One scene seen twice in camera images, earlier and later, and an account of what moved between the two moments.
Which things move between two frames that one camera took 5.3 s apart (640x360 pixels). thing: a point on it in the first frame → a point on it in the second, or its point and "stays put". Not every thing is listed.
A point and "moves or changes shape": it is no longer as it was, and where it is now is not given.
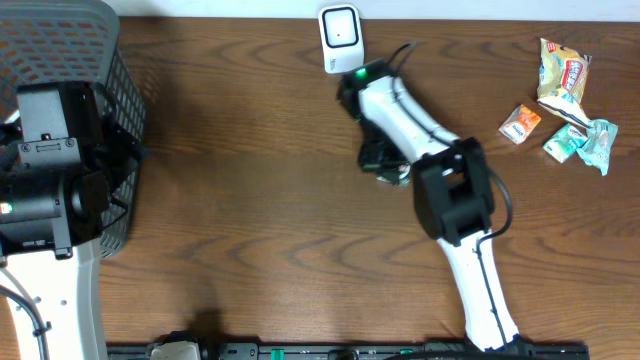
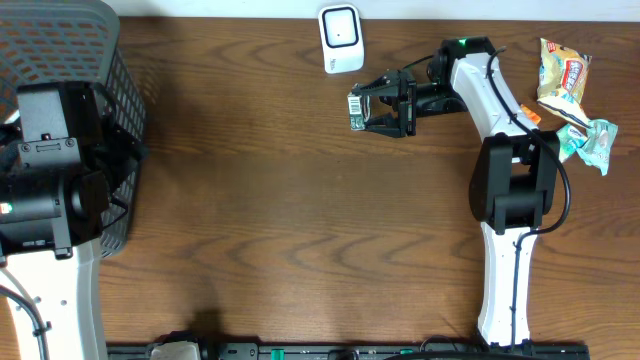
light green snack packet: [599, 143] stays put
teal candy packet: [565, 142] stays put
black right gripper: [397, 159] → [391, 86]
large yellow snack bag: [562, 80] stays put
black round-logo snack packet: [400, 177] moves or changes shape
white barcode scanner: [341, 37] stays put
